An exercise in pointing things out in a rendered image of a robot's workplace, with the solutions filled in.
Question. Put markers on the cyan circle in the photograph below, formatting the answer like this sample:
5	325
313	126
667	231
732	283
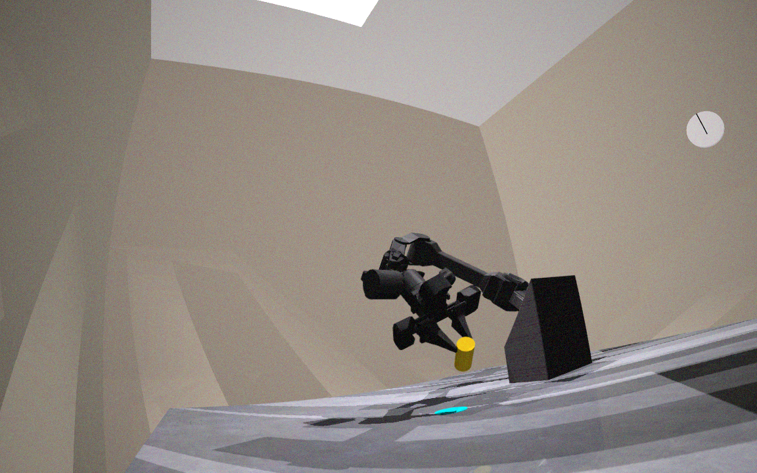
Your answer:
450	410

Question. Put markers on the yellow tall cylinder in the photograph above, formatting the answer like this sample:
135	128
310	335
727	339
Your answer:
465	351

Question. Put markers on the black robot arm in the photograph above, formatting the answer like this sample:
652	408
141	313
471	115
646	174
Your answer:
505	290

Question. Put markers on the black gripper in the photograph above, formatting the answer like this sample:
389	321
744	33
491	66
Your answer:
426	325

